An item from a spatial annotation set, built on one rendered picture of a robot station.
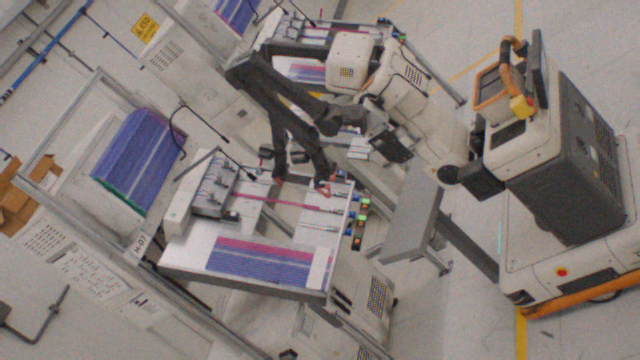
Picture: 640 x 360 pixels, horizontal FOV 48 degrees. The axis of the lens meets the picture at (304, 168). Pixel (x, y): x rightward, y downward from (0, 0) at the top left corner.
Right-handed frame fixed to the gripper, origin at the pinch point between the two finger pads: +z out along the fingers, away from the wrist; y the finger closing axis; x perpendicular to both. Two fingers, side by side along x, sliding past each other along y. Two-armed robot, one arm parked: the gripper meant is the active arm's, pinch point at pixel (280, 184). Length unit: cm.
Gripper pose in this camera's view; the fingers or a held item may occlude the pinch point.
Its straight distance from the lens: 335.7
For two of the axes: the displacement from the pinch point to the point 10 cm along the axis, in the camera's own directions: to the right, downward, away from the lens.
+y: -2.2, 6.5, -7.3
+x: 9.8, 1.7, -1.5
